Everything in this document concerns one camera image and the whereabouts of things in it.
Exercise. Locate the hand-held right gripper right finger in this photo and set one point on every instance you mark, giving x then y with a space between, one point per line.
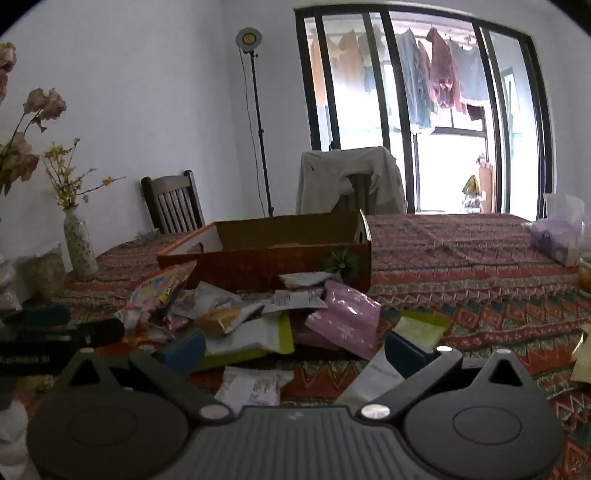
406 353

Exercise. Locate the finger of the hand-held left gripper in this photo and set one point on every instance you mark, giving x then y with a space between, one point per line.
99 331
37 316

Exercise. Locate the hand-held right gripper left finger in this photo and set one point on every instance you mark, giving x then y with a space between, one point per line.
184 353

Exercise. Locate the yellow-orange snack packet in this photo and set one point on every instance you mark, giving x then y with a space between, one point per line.
221 321

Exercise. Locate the silver clear snack packet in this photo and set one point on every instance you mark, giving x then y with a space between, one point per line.
207 297

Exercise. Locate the pink snack packet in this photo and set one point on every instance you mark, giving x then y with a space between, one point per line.
346 318

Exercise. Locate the white green-edged snack packet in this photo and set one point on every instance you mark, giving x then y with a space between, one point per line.
258 337

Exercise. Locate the orange cardboard box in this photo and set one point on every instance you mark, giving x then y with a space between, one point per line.
258 265

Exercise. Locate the white text-printed snack packet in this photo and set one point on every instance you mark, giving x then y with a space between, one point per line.
295 300

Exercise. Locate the yellow-green snack packet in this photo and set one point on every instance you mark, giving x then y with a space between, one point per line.
420 330

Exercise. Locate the plain white snack packet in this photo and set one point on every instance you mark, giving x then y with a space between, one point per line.
374 378

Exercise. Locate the clear bag of dried goods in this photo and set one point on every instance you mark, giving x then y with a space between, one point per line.
44 272

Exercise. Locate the colourful snack packet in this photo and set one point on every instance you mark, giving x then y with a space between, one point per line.
157 286

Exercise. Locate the floral ceramic vase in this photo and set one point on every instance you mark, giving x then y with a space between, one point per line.
79 244

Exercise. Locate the yellow flower branches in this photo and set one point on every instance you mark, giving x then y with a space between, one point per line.
67 196

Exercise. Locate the small white snack packet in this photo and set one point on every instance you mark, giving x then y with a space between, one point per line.
304 279

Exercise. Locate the dark wooden chair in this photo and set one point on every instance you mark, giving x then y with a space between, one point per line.
168 182
360 194

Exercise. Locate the pale yellow snack packet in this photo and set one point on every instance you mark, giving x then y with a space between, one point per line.
582 364

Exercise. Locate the orange tall container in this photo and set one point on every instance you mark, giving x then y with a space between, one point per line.
485 184

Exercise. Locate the purple tissue pack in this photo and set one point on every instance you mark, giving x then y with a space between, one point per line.
554 235

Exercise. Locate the beige jacket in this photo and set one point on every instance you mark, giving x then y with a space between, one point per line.
323 180

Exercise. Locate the glass jar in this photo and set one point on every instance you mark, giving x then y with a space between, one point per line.
585 277

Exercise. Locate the pink artificial flowers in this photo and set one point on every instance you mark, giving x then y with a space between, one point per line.
46 101

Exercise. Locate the black framed sliding door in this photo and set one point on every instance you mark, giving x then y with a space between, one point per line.
545 115

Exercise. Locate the maroon hanging garment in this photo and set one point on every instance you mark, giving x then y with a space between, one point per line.
443 69

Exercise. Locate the grey-blue hanging shirt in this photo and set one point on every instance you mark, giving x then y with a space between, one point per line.
473 74

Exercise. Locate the beige hanging garment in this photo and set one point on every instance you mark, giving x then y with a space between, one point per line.
348 53

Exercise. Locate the studio lamp on stand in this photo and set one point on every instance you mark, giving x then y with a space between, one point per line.
248 38

